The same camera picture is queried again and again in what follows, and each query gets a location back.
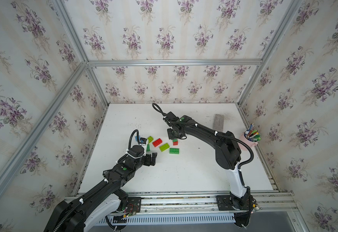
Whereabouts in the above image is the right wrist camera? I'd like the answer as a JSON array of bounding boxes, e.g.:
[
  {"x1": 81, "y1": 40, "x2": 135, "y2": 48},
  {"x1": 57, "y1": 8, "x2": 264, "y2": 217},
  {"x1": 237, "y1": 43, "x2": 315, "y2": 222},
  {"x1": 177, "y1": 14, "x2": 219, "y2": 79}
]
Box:
[{"x1": 166, "y1": 112, "x2": 179, "y2": 122}]

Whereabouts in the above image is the grey eraser block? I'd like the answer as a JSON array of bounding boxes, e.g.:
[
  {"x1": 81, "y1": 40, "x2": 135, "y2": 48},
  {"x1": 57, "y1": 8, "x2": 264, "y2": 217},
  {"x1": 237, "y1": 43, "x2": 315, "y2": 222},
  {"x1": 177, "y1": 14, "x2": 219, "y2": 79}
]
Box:
[{"x1": 213, "y1": 114, "x2": 225, "y2": 132}]

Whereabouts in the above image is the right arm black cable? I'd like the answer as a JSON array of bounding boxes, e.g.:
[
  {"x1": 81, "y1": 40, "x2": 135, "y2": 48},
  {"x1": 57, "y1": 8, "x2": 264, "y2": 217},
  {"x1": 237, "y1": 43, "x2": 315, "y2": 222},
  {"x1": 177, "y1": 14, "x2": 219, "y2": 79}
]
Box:
[{"x1": 152, "y1": 102, "x2": 170, "y2": 119}]

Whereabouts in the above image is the red long lego brick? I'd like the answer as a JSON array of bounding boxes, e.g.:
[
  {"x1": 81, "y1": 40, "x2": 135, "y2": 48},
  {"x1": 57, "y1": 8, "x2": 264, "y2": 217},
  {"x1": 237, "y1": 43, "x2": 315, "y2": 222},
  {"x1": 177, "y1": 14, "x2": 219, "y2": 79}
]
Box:
[{"x1": 152, "y1": 138, "x2": 163, "y2": 148}]

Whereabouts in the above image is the coloured pens bundle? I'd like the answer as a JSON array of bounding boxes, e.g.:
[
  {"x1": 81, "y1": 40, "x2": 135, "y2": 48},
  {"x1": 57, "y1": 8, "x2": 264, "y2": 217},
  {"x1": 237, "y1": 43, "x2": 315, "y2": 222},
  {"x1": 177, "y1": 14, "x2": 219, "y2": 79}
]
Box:
[{"x1": 244, "y1": 124, "x2": 261, "y2": 142}]

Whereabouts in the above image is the pink pen cup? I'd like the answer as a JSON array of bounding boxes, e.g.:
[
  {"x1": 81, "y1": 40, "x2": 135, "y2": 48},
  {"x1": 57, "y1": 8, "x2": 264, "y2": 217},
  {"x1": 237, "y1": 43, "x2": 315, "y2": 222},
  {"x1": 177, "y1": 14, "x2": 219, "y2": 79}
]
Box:
[{"x1": 238, "y1": 130, "x2": 258, "y2": 151}]

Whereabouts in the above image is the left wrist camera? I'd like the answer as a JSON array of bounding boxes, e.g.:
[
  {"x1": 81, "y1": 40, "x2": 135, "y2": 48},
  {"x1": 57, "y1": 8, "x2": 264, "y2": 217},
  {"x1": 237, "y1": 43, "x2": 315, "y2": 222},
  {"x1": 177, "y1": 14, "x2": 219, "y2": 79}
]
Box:
[{"x1": 139, "y1": 137, "x2": 148, "y2": 146}]

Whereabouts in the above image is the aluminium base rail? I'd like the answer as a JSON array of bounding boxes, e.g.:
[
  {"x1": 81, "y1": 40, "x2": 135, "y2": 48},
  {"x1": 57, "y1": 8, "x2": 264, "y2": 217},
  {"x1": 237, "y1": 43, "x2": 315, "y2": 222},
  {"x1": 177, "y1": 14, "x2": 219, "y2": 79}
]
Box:
[{"x1": 128, "y1": 190, "x2": 298, "y2": 215}]

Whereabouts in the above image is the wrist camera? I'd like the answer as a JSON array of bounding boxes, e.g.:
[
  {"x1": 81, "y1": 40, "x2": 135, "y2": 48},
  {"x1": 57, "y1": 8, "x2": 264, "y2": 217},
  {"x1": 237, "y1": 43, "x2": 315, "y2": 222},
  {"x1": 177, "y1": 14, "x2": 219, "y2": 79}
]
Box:
[
  {"x1": 139, "y1": 137, "x2": 148, "y2": 146},
  {"x1": 166, "y1": 112, "x2": 179, "y2": 122}
]

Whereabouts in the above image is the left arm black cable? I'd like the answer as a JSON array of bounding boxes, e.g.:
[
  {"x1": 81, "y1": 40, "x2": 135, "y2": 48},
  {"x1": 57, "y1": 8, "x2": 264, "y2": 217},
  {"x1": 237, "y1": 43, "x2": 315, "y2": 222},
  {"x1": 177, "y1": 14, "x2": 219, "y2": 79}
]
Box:
[{"x1": 128, "y1": 129, "x2": 141, "y2": 151}]

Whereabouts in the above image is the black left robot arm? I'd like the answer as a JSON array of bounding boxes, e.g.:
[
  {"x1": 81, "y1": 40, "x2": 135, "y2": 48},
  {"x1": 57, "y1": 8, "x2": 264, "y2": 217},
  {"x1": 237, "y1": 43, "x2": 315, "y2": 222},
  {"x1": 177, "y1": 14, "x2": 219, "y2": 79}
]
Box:
[{"x1": 44, "y1": 145, "x2": 157, "y2": 232}]

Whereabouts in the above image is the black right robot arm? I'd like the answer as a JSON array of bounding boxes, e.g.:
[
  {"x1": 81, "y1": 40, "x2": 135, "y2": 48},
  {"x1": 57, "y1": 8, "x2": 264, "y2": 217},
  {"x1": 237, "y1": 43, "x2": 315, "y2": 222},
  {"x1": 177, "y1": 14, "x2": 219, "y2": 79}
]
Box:
[{"x1": 163, "y1": 112, "x2": 255, "y2": 210}]

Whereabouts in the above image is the lime green long lego brick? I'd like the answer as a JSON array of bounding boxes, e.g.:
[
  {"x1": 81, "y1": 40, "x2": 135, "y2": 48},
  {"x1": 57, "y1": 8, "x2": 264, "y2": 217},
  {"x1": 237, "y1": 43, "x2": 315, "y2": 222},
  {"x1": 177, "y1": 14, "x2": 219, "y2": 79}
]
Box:
[{"x1": 147, "y1": 136, "x2": 154, "y2": 143}]

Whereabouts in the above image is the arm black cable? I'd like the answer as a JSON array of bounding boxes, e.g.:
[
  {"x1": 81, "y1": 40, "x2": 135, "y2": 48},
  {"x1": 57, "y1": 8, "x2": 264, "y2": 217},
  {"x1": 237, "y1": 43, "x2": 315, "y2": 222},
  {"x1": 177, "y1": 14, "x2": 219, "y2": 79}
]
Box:
[
  {"x1": 128, "y1": 129, "x2": 141, "y2": 151},
  {"x1": 152, "y1": 102, "x2": 170, "y2": 119}
]

